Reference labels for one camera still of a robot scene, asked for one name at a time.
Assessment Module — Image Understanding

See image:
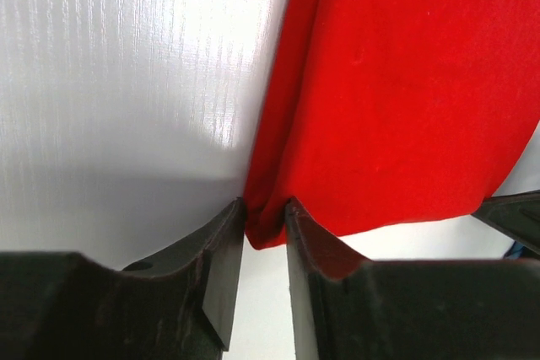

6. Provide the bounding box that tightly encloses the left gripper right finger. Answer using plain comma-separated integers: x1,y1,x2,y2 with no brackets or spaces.
285,199,539,359

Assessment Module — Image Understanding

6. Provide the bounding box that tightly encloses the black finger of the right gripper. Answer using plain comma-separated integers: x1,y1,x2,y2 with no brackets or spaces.
472,191,539,255

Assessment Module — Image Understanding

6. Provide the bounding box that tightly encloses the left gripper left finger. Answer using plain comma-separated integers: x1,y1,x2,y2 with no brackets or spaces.
1,199,246,359

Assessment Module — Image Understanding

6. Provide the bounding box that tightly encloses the red t shirt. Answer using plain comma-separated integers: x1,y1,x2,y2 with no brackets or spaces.
244,0,539,250

